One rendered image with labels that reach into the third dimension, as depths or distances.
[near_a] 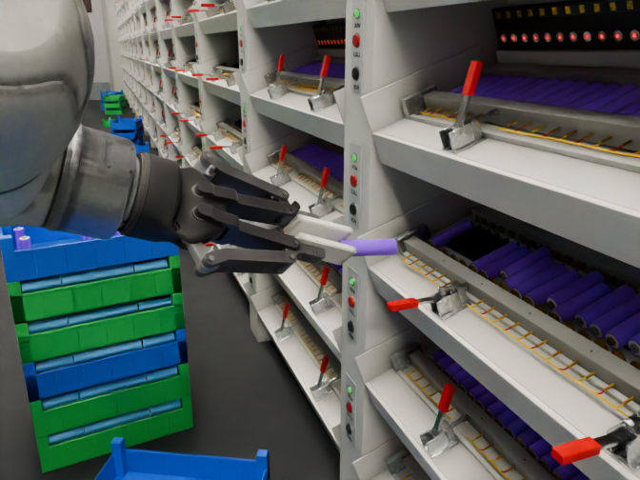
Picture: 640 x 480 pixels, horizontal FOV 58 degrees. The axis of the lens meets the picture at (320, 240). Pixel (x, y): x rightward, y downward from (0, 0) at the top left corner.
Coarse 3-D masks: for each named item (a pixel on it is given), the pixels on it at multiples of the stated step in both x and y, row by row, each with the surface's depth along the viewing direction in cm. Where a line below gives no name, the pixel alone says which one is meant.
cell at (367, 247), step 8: (344, 240) 62; (352, 240) 62; (360, 240) 63; (368, 240) 63; (376, 240) 63; (384, 240) 63; (392, 240) 63; (360, 248) 62; (368, 248) 62; (376, 248) 62; (384, 248) 63; (392, 248) 63
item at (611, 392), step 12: (408, 252) 82; (420, 264) 78; (444, 276) 73; (480, 300) 67; (492, 312) 64; (504, 324) 62; (528, 336) 58; (540, 348) 57; (564, 360) 54; (576, 372) 53; (588, 372) 52; (600, 384) 50; (612, 396) 49; (624, 396) 48; (636, 408) 47
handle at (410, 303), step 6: (438, 288) 67; (444, 294) 67; (396, 300) 66; (402, 300) 66; (408, 300) 66; (414, 300) 66; (420, 300) 66; (426, 300) 66; (432, 300) 66; (438, 300) 67; (390, 306) 64; (396, 306) 65; (402, 306) 65; (408, 306) 65; (414, 306) 65
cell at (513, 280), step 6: (546, 258) 67; (534, 264) 67; (540, 264) 66; (546, 264) 66; (552, 264) 66; (522, 270) 66; (528, 270) 66; (534, 270) 66; (540, 270) 66; (510, 276) 66; (516, 276) 66; (522, 276) 66; (528, 276) 66; (504, 282) 66; (510, 282) 65; (516, 282) 65; (522, 282) 66; (510, 288) 65
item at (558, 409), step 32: (448, 192) 84; (384, 224) 82; (416, 224) 84; (448, 224) 86; (384, 256) 84; (384, 288) 80; (416, 288) 74; (416, 320) 73; (448, 320) 66; (480, 320) 64; (448, 352) 68; (480, 352) 60; (512, 352) 58; (544, 352) 57; (512, 384) 54; (544, 384) 53; (576, 384) 52; (544, 416) 51; (576, 416) 49; (608, 416) 48
